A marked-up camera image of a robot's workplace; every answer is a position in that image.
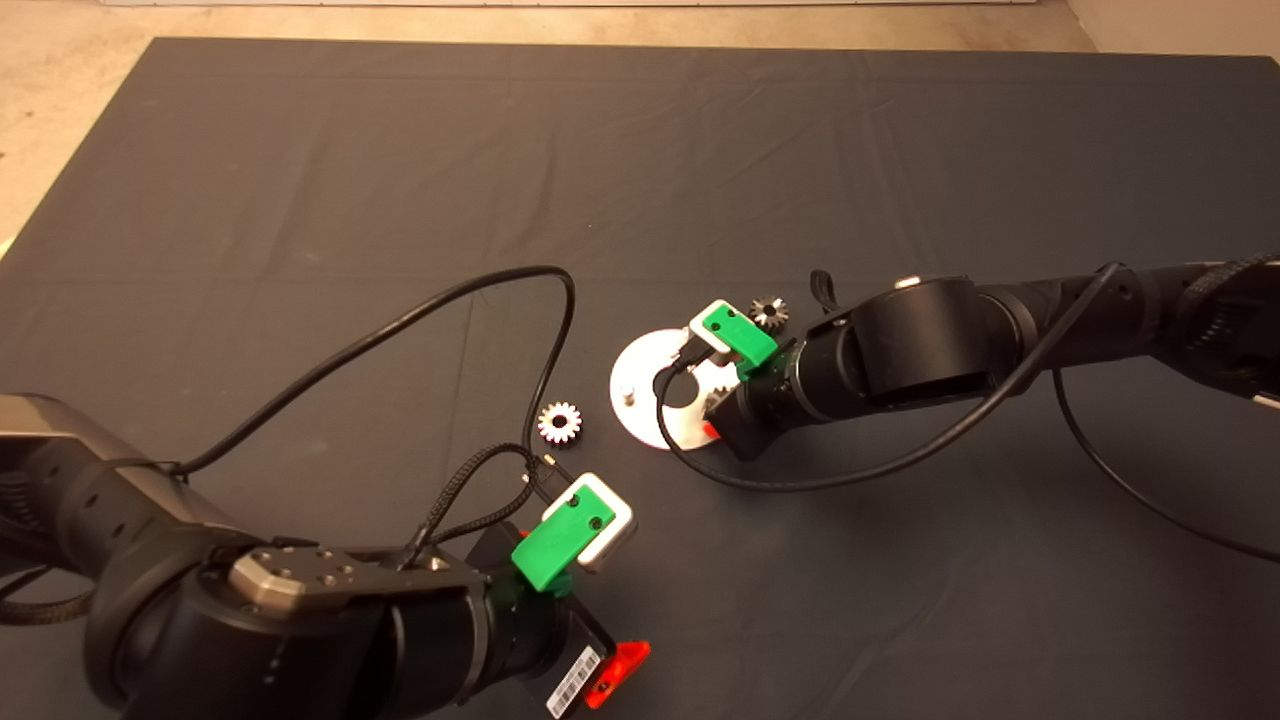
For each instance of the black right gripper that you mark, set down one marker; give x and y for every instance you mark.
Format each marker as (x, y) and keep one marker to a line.
(755, 425)

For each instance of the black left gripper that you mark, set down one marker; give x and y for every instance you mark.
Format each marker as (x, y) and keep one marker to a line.
(585, 645)

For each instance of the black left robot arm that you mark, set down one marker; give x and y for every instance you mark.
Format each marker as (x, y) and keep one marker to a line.
(250, 650)

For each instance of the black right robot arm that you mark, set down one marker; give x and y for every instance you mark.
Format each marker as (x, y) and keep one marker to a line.
(920, 340)

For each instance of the round metal carrier plate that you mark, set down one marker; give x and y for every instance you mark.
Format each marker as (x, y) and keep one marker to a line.
(640, 365)

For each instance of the dark grey table cloth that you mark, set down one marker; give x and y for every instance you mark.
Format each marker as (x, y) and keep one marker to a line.
(300, 150)

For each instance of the white right camera box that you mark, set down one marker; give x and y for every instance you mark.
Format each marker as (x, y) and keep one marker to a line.
(722, 352)

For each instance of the white camera box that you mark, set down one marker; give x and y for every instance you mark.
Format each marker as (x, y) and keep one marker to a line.
(612, 540)
(722, 352)

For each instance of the green right camera mount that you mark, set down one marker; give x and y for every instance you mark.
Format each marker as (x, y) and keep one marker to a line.
(740, 335)

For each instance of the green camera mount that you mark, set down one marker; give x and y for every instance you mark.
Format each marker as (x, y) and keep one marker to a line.
(740, 335)
(555, 550)

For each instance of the white left camera box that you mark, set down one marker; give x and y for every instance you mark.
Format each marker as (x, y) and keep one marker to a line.
(612, 540)

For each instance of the green left camera mount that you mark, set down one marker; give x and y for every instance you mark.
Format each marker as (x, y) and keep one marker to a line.
(555, 550)

